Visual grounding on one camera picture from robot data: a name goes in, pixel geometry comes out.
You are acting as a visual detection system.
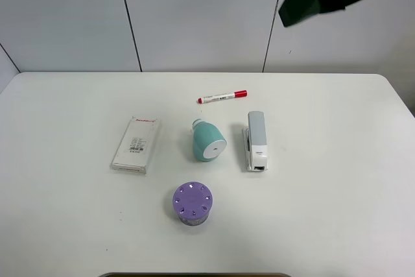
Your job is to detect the teal pencil sharpener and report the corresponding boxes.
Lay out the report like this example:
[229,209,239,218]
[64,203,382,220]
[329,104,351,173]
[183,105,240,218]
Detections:
[192,119,227,162]

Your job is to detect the grey white stapler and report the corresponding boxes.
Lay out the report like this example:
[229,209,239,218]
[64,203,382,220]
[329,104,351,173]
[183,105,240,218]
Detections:
[243,111,268,172]

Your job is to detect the red whiteboard marker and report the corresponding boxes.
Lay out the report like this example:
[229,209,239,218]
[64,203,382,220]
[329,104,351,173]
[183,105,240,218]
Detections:
[197,90,248,104]

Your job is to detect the white flat cardboard box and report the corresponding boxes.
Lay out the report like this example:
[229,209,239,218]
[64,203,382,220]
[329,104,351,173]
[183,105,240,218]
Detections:
[111,117,161,175]

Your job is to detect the purple round air freshener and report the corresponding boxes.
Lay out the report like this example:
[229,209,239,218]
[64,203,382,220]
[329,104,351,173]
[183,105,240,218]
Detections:
[172,182,213,226]

